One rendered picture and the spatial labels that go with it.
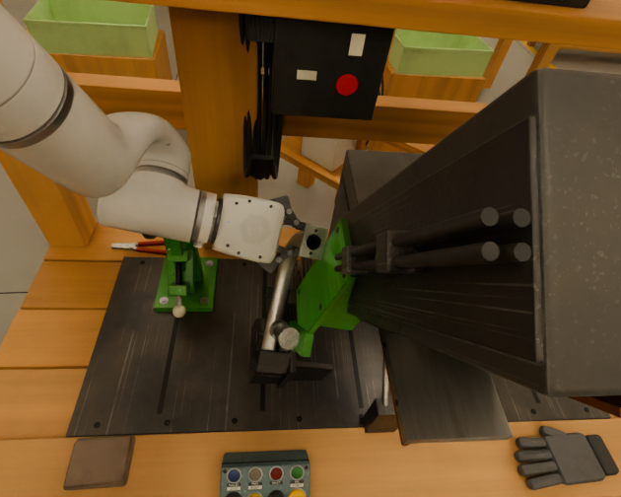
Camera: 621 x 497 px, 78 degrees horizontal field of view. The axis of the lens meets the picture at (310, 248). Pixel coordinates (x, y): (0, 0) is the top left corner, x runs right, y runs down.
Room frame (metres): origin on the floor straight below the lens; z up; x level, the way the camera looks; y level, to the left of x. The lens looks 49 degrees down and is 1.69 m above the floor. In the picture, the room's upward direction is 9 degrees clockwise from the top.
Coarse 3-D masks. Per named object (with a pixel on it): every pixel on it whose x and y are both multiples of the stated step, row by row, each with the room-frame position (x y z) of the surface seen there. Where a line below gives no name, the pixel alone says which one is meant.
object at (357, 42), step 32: (288, 32) 0.58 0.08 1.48; (320, 32) 0.59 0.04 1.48; (352, 32) 0.59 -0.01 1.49; (384, 32) 0.60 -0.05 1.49; (288, 64) 0.58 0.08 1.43; (320, 64) 0.59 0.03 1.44; (352, 64) 0.60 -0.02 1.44; (384, 64) 0.61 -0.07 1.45; (288, 96) 0.58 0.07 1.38; (320, 96) 0.59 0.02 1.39; (352, 96) 0.60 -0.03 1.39
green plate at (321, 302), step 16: (336, 240) 0.41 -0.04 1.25; (320, 272) 0.40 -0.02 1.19; (336, 272) 0.36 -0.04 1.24; (304, 288) 0.41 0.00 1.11; (320, 288) 0.37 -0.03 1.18; (336, 288) 0.34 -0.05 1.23; (352, 288) 0.34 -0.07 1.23; (304, 304) 0.38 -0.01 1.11; (320, 304) 0.34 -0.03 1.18; (336, 304) 0.33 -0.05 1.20; (304, 320) 0.35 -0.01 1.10; (320, 320) 0.32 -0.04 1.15; (336, 320) 0.34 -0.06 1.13; (352, 320) 0.35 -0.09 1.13
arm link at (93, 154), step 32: (64, 96) 0.28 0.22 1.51; (64, 128) 0.27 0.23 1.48; (96, 128) 0.30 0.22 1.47; (128, 128) 0.37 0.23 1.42; (160, 128) 0.42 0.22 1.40; (32, 160) 0.26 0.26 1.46; (64, 160) 0.27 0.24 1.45; (96, 160) 0.29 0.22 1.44; (128, 160) 0.33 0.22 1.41; (160, 160) 0.44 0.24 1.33; (96, 192) 0.29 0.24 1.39
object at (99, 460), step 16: (80, 448) 0.13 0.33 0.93; (96, 448) 0.14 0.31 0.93; (112, 448) 0.14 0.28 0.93; (128, 448) 0.15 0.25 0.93; (80, 464) 0.11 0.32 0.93; (96, 464) 0.11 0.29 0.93; (112, 464) 0.12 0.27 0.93; (128, 464) 0.12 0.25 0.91; (80, 480) 0.09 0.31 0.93; (96, 480) 0.09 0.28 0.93; (112, 480) 0.10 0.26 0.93
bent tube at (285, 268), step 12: (312, 228) 0.45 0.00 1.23; (324, 228) 0.45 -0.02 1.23; (300, 240) 0.45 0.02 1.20; (312, 240) 0.47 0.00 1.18; (324, 240) 0.44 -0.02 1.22; (300, 252) 0.41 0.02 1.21; (312, 252) 0.42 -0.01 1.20; (288, 264) 0.47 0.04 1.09; (276, 276) 0.46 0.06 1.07; (288, 276) 0.46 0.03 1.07; (276, 288) 0.44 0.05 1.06; (288, 288) 0.44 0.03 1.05; (276, 300) 0.42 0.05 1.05; (276, 312) 0.40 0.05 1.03; (264, 336) 0.36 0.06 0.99; (264, 348) 0.34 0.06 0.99
